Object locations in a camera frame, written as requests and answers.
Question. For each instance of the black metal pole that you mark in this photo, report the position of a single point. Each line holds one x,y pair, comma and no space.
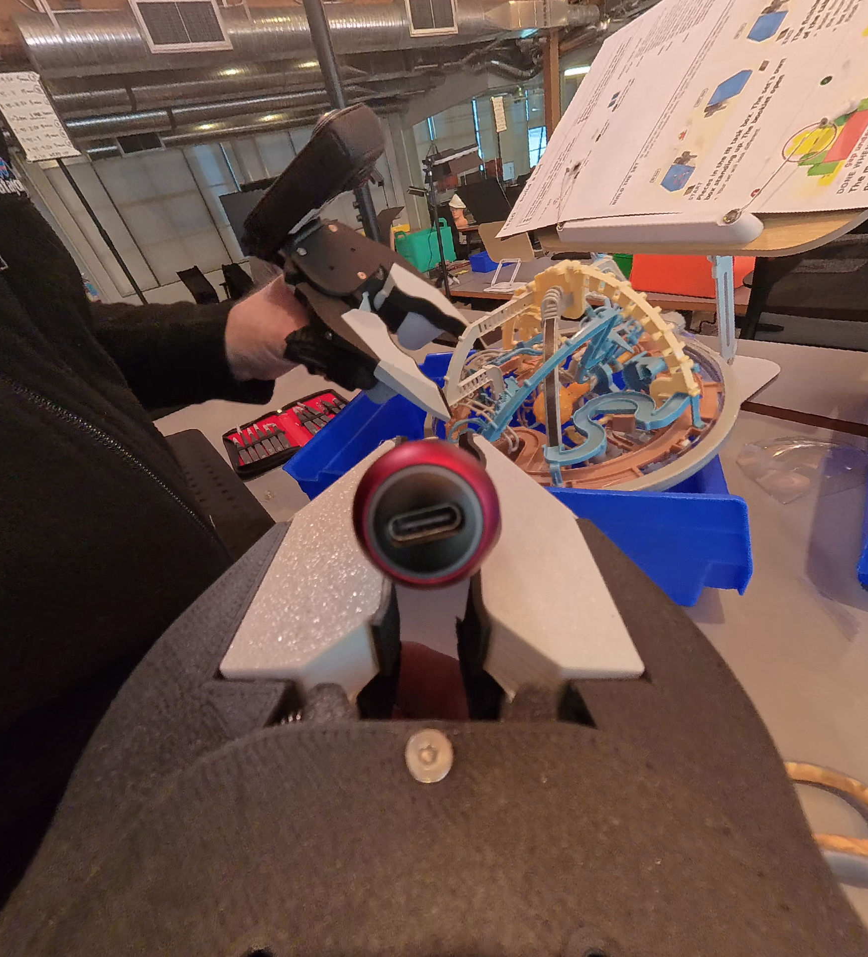
333,75

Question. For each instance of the clear ball maze puzzle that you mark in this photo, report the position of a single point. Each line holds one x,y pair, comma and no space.
591,419

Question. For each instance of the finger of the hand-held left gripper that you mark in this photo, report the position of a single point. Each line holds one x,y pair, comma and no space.
404,374
423,295

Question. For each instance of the instruction sheet board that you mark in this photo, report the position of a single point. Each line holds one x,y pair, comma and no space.
666,112

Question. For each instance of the white handwritten paper sheet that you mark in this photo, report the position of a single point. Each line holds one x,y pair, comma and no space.
30,116

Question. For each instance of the red electric screwdriver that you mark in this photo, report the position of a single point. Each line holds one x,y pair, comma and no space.
426,516

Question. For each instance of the black office chair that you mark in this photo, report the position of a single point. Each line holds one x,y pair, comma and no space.
195,284
236,280

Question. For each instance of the green storage bin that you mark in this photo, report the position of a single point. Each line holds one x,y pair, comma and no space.
423,250

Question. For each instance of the black wrist rest pad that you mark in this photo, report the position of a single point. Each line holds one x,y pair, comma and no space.
217,486

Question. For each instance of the person's left forearm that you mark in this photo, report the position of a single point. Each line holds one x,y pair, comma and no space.
165,351

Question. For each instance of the small blue bin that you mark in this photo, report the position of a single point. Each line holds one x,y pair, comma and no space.
482,262

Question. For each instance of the white tablet stand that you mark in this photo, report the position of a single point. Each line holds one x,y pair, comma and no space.
512,276

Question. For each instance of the white document stand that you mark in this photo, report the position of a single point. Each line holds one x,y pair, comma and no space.
748,370

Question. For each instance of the red plastic bin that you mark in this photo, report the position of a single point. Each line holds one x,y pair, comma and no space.
688,275

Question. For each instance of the large silver air duct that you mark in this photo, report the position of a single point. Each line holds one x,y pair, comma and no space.
292,30

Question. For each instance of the white air vent grille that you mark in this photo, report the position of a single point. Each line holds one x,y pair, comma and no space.
180,22

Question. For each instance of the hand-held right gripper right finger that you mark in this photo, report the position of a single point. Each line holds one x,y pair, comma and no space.
561,598

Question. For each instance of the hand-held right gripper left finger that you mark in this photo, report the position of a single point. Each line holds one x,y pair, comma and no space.
292,598

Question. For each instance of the person's right hand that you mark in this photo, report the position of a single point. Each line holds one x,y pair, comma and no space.
434,680

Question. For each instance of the clear plastic dome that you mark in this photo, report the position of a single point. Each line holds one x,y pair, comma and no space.
800,467

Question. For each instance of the person's left hand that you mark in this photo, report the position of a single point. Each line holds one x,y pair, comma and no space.
262,329

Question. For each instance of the green plastic bin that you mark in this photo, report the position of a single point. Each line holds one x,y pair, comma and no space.
621,263

